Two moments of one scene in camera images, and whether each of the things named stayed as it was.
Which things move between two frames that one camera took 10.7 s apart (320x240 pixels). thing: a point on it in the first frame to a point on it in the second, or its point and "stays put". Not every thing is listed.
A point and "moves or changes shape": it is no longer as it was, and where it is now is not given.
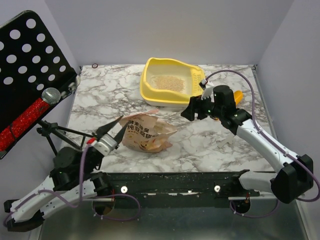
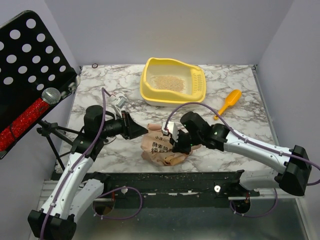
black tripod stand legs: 48,129 stays put
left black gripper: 105,129 to 130,129
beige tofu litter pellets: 167,83 stays put
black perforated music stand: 31,62 stays put
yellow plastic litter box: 169,83 stays put
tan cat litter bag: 145,132 moves or changes shape
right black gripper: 194,107 to 182,139
